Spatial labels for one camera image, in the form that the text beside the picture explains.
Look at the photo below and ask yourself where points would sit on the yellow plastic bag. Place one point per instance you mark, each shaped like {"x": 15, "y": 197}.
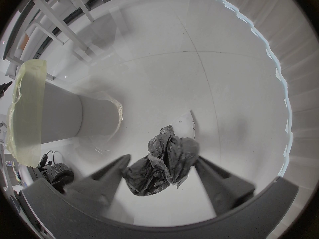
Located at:
{"x": 25, "y": 108}

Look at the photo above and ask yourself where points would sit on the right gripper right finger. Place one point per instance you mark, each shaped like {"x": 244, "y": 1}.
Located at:
{"x": 219, "y": 188}

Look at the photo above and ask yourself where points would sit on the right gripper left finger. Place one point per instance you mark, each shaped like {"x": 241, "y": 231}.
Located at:
{"x": 99, "y": 185}

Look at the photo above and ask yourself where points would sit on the white chair with grey cushions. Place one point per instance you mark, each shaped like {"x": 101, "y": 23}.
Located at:
{"x": 59, "y": 24}

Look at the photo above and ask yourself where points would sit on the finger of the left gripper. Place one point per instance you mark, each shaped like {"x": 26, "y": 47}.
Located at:
{"x": 5, "y": 86}

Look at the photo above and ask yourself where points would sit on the black plastic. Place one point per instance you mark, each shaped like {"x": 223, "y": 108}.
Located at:
{"x": 162, "y": 163}

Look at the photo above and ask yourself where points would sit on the white trash bin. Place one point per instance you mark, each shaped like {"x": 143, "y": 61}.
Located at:
{"x": 74, "y": 116}

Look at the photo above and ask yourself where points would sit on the white curtain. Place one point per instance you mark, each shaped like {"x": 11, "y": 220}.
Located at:
{"x": 286, "y": 46}

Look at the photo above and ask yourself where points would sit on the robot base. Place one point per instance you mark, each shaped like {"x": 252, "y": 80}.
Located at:
{"x": 59, "y": 174}

